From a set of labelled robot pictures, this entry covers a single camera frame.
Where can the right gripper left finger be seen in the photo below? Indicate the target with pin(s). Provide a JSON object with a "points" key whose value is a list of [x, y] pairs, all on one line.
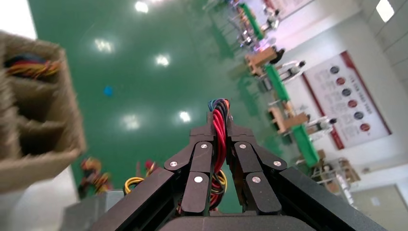
{"points": [[200, 165]]}

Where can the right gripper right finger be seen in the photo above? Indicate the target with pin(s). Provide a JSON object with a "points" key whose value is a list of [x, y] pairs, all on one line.
{"points": [[251, 165]]}

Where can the brown wooden stand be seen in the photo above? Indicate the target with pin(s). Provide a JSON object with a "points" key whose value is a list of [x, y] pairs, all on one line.
{"points": [[287, 121], [259, 60]]}

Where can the green workstation line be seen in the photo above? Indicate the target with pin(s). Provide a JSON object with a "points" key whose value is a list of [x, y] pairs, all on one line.
{"points": [[306, 145], [251, 20], [277, 83]]}

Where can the metal trolley cart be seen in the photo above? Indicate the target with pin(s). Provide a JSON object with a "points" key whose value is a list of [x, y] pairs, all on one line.
{"points": [[338, 175]]}

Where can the blue scrap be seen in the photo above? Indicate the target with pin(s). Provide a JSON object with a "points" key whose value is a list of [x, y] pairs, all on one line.
{"points": [[108, 91]]}

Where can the brown divided cardboard box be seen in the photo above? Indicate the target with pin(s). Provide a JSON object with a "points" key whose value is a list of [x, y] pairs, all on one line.
{"points": [[38, 137]]}

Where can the bright light panel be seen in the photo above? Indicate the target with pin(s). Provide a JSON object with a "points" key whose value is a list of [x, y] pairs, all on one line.
{"points": [[385, 10]]}

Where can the red framed wall poster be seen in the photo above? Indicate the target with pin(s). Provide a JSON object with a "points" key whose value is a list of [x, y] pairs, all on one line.
{"points": [[347, 98]]}

